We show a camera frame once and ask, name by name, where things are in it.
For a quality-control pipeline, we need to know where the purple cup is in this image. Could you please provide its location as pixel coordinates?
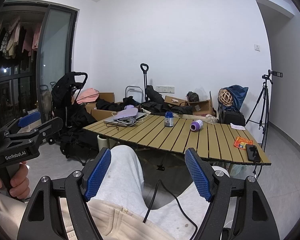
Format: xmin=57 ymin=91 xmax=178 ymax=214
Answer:
xmin=190 ymin=120 xmax=204 ymax=132

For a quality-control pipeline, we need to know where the person's left hand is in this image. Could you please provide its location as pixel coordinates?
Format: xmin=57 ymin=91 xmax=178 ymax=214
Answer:
xmin=0 ymin=161 xmax=30 ymax=199

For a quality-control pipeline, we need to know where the black stroller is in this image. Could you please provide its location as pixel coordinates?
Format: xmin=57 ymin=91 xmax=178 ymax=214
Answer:
xmin=46 ymin=72 xmax=96 ymax=165

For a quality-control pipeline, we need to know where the left cardboard box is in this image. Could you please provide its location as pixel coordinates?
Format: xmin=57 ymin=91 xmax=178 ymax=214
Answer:
xmin=85 ymin=92 xmax=116 ymax=121

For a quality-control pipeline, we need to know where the orange snack packet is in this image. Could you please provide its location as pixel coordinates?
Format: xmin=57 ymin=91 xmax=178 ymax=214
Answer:
xmin=234 ymin=137 xmax=253 ymax=150

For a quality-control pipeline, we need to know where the black smartphone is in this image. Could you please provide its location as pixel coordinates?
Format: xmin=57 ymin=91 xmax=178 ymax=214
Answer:
xmin=245 ymin=144 xmax=261 ymax=163

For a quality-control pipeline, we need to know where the olive slatted folding table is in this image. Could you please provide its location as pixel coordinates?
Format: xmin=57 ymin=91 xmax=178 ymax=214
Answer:
xmin=85 ymin=115 xmax=271 ymax=165

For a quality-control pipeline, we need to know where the clear plastic bottle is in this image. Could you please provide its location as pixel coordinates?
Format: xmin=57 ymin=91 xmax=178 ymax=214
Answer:
xmin=205 ymin=114 xmax=218 ymax=124

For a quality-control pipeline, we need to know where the white paper sheet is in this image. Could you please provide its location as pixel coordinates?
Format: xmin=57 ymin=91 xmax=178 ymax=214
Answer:
xmin=230 ymin=123 xmax=245 ymax=131

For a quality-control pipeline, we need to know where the lilac cloth item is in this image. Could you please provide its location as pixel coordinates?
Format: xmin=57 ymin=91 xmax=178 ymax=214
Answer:
xmin=114 ymin=105 xmax=138 ymax=120

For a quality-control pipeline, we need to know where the blue lidded jar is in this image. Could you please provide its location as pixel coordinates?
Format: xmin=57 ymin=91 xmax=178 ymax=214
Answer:
xmin=164 ymin=111 xmax=174 ymax=127

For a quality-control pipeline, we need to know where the pink bag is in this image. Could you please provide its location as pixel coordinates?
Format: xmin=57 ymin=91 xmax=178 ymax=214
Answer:
xmin=76 ymin=88 xmax=99 ymax=104

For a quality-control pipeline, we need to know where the open cardboard box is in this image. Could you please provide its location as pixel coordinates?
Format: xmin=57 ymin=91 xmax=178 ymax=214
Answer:
xmin=187 ymin=92 xmax=216 ymax=116

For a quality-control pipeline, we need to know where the black framed glass door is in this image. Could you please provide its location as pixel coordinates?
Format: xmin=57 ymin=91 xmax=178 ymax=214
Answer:
xmin=0 ymin=1 xmax=77 ymax=126

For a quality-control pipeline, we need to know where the dark furry hat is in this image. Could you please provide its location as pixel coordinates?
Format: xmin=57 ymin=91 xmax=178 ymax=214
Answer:
xmin=186 ymin=91 xmax=200 ymax=102

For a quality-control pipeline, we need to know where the black clothes pile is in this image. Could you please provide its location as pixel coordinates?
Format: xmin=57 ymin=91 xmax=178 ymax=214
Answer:
xmin=96 ymin=85 xmax=192 ymax=115

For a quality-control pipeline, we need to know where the woven rattan ball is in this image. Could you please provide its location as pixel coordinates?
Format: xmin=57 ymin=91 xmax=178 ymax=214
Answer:
xmin=218 ymin=88 xmax=234 ymax=107

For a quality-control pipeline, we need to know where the black cable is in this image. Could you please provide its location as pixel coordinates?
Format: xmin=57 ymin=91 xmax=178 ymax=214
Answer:
xmin=142 ymin=179 xmax=199 ymax=240

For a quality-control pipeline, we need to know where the black camera tripod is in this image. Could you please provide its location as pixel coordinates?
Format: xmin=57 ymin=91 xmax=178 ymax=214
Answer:
xmin=245 ymin=69 xmax=283 ymax=151

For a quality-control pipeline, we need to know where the wall socket strip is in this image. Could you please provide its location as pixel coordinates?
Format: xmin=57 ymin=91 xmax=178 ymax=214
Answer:
xmin=156 ymin=86 xmax=175 ymax=94

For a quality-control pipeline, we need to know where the black trolley handle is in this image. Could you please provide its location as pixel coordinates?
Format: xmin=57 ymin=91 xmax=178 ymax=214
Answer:
xmin=140 ymin=63 xmax=149 ymax=102

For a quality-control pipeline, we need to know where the white light switch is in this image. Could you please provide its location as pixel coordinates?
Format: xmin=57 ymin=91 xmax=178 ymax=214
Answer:
xmin=254 ymin=44 xmax=261 ymax=51

